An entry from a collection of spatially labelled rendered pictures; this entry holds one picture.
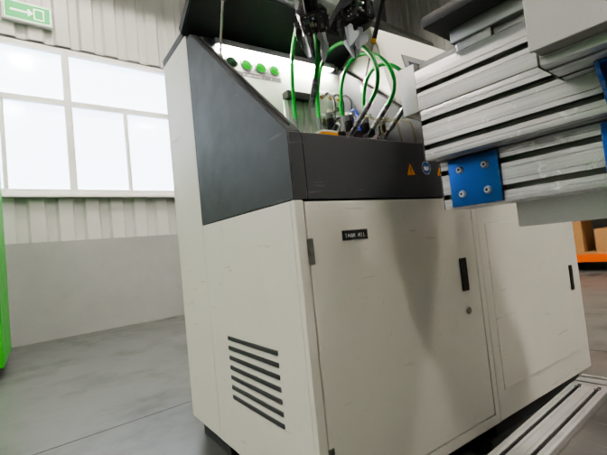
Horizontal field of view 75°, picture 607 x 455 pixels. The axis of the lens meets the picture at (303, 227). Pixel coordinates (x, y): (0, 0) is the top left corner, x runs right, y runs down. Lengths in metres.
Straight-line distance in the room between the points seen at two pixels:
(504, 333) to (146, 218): 4.33
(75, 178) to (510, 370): 4.47
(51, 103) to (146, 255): 1.92
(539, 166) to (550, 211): 0.11
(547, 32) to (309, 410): 0.81
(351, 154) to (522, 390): 1.02
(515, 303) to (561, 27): 1.14
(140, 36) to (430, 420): 5.43
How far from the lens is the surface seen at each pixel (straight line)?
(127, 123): 5.33
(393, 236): 1.09
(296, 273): 0.91
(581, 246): 6.49
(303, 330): 0.93
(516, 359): 1.58
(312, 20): 1.16
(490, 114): 0.71
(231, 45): 1.59
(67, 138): 5.10
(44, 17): 5.56
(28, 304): 4.86
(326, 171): 0.97
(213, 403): 1.53
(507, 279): 1.53
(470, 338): 1.35
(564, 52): 0.59
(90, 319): 4.96
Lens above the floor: 0.68
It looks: 3 degrees up
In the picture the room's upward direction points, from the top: 6 degrees counter-clockwise
